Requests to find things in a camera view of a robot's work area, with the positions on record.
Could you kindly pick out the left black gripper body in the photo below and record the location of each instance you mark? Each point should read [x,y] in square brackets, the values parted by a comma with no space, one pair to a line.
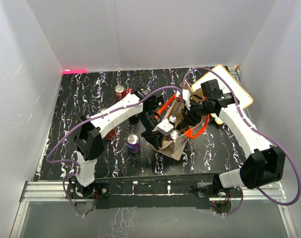
[148,133]

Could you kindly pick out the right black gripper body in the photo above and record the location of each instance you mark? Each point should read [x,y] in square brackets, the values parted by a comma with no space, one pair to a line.
[196,111]

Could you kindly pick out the beige canvas bag orange handles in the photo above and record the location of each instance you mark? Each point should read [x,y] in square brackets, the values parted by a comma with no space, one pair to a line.
[174,148]

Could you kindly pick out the purple soda can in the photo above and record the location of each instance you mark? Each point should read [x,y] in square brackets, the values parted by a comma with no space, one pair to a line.
[133,142]
[174,135]

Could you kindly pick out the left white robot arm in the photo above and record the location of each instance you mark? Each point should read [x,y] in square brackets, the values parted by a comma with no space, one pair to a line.
[89,137]

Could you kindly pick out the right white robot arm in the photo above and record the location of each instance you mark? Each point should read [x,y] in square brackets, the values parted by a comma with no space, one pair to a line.
[264,161]

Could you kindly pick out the purple soda can front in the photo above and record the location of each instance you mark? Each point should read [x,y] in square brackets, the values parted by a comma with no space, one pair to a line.
[133,142]

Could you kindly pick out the red cola can left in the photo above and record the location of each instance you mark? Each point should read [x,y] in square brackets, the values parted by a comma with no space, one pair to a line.
[111,135]

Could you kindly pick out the red cola can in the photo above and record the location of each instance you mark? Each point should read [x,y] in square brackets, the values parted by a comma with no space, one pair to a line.
[120,92]
[111,135]

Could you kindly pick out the red cola can back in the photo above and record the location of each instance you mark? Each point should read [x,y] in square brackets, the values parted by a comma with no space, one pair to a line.
[120,92]

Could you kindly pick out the pink marker strip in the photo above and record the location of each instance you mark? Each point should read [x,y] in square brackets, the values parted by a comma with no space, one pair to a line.
[74,71]

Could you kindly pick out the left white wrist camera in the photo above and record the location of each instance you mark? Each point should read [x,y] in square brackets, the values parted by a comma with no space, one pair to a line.
[165,127]

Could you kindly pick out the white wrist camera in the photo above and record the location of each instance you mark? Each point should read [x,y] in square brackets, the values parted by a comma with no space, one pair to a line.
[185,98]
[165,127]

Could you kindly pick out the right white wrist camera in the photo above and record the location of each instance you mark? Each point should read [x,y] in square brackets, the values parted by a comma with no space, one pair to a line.
[185,98]

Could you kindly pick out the white board wooden frame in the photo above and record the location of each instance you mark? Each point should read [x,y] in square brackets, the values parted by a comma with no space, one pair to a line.
[242,95]

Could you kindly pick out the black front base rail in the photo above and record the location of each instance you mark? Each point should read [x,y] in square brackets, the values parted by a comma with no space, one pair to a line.
[185,190]

